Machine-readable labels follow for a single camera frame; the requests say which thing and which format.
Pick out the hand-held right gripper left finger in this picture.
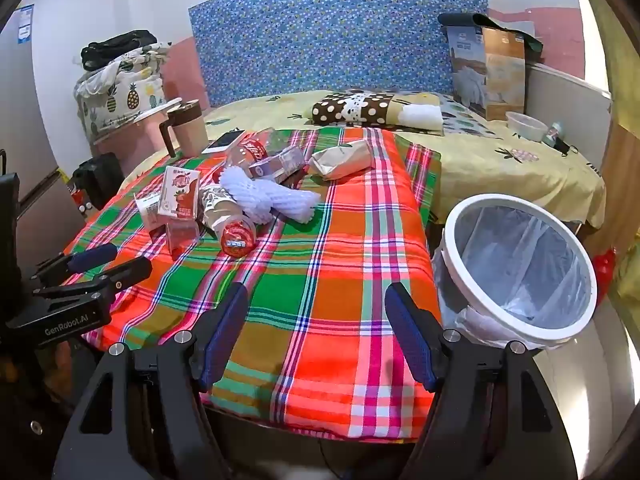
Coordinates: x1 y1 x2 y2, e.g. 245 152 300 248
52 282 251 480

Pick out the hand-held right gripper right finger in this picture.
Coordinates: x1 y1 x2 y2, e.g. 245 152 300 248
384 282 583 480

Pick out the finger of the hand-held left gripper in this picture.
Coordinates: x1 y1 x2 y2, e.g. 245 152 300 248
31 243 119 283
31 256 154 302

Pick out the small white drink carton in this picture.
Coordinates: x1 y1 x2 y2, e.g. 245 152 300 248
135 195 166 231

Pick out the brown drink carton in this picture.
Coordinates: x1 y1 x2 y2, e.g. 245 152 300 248
165 220 202 257

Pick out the red white milk carton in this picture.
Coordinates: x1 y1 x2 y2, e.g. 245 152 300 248
157 166 202 221

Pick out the clear cup with red lid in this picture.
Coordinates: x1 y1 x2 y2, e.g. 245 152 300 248
219 214 259 262

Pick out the patterned paper cup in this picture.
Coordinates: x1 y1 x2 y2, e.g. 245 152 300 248
200 185 242 231

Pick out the clear plastic bin liner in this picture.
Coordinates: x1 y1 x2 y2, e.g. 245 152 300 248
432 205 593 351

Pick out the white foam net sleeve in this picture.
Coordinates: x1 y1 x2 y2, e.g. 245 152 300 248
220 166 322 224

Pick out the clear bottle with red label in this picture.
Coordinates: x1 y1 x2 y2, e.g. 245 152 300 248
226 132 281 171

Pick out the silver drink carton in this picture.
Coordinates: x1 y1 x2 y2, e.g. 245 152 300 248
248 147 306 182

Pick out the white round trash bin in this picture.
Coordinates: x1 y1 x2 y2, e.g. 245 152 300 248
431 193 598 350

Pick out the brown paper bag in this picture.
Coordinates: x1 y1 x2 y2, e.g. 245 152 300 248
307 140 376 181

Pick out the black floor bag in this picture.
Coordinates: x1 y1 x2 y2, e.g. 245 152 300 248
71 152 125 212

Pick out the plaid blanket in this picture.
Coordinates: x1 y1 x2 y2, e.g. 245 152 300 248
64 127 443 443

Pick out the grey refrigerator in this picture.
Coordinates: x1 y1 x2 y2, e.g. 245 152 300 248
0 4 87 261

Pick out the white smartphone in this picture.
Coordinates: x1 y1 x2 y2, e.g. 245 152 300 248
201 130 246 155

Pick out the yellow printed bed sheet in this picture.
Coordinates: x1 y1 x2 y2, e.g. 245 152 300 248
117 89 607 233

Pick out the red detergent bottle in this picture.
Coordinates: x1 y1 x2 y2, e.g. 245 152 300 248
592 249 619 309

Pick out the black bag on quilt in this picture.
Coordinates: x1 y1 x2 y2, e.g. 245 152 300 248
81 30 159 72

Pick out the white folded towel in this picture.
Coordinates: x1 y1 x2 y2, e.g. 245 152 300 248
397 102 445 136

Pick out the brown polka dot pillow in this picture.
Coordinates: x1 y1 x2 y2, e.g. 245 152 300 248
311 89 401 126

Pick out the white plastic bowl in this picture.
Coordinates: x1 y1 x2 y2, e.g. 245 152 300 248
506 111 549 142

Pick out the wooden board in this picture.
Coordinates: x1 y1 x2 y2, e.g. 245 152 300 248
599 120 640 261

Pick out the cardboard bedding box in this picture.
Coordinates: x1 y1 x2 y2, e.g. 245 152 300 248
446 25 527 122

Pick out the white panel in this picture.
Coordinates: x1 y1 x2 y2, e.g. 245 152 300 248
525 62 612 168

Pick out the blue floral headboard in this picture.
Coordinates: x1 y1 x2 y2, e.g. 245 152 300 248
188 0 489 109

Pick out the yellow curtain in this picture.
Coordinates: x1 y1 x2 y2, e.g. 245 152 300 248
580 0 640 311

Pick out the beige mug with brown handle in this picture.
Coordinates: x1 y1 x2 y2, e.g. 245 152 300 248
159 99 209 158

